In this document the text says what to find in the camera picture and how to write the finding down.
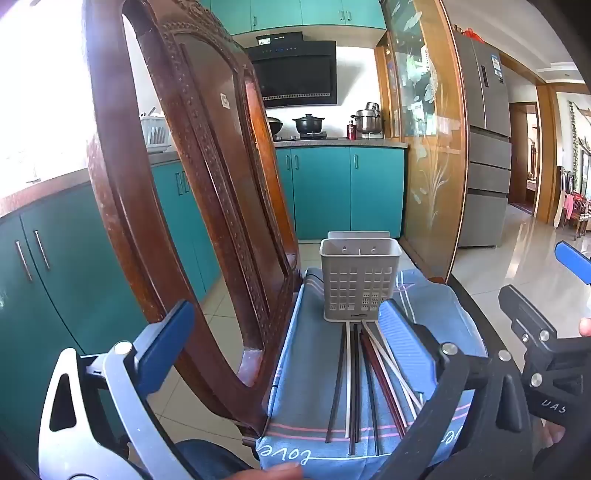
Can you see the teal base cabinets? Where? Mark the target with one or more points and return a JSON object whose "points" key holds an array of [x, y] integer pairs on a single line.
{"points": [[46, 300], [323, 194]]}

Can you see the wooden door frame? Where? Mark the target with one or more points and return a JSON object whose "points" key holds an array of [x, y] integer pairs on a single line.
{"points": [[547, 161]]}

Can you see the person's right hand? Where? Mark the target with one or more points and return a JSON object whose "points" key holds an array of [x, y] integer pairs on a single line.
{"points": [[551, 436]]}

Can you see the grey kitchen countertop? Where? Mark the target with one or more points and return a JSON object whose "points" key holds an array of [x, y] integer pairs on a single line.
{"points": [[341, 143]]}

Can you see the silver refrigerator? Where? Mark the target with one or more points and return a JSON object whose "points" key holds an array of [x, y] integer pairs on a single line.
{"points": [[485, 184]]}

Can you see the teal upper cabinets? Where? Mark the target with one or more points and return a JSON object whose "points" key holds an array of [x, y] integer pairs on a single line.
{"points": [[277, 14]]}

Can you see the black chopstick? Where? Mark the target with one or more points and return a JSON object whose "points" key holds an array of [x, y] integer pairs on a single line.
{"points": [[353, 392], [369, 397], [336, 383]]}

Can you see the white chopstick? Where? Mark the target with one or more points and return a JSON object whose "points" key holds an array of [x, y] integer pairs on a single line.
{"points": [[401, 376], [408, 371], [392, 383], [347, 383]]}

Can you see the pink cloth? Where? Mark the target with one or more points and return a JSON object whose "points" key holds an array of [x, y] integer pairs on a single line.
{"points": [[570, 203]]}

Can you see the carved wooden chair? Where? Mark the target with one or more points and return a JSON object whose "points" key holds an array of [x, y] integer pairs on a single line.
{"points": [[120, 230]]}

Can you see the hanging green vine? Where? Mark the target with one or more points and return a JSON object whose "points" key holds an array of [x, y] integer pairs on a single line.
{"points": [[574, 138]]}

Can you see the red chopstick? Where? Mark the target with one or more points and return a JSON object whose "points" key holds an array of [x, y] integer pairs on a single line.
{"points": [[390, 390]]}

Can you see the blue striped towel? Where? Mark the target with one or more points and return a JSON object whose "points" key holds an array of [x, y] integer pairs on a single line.
{"points": [[304, 369]]}

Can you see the stainless steel pot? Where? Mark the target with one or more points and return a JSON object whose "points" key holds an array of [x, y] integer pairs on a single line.
{"points": [[369, 122]]}

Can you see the wooden dining chair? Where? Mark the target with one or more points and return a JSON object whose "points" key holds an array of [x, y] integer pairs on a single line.
{"points": [[581, 224]]}

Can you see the black range hood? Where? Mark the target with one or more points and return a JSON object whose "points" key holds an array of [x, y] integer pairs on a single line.
{"points": [[295, 74]]}

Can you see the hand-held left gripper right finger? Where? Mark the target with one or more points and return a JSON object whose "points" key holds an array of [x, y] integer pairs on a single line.
{"points": [[401, 337]]}

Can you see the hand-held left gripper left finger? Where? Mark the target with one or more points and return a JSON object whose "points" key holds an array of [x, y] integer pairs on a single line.
{"points": [[166, 341]]}

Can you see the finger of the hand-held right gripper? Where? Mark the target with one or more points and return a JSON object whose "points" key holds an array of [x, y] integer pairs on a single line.
{"points": [[526, 314], [572, 258]]}

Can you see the white dish rack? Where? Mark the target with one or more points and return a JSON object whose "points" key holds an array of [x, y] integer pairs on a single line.
{"points": [[157, 134]]}

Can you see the red rubber strips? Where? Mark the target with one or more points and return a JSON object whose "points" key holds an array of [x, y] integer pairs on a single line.
{"points": [[381, 392]]}

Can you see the black wok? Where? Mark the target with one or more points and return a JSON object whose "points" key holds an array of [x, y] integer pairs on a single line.
{"points": [[274, 125]]}

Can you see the red bottle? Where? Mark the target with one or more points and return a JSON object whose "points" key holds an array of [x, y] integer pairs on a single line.
{"points": [[352, 131]]}

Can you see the wood framed glass door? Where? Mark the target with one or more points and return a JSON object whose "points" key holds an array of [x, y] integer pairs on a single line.
{"points": [[425, 184]]}

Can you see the gas stove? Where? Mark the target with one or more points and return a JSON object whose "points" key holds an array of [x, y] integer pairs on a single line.
{"points": [[300, 137]]}

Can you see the person's leg in jeans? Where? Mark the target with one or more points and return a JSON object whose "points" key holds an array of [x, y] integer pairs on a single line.
{"points": [[203, 459]]}

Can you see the red bag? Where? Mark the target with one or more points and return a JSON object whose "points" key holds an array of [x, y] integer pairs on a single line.
{"points": [[470, 33]]}

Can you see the black clay pot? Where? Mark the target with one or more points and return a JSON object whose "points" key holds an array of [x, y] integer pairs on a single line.
{"points": [[309, 125]]}

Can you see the grey plastic utensil basket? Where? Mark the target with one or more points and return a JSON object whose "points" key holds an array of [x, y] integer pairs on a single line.
{"points": [[341, 277]]}

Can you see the person's left hand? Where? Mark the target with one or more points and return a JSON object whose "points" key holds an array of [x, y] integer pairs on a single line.
{"points": [[268, 473]]}

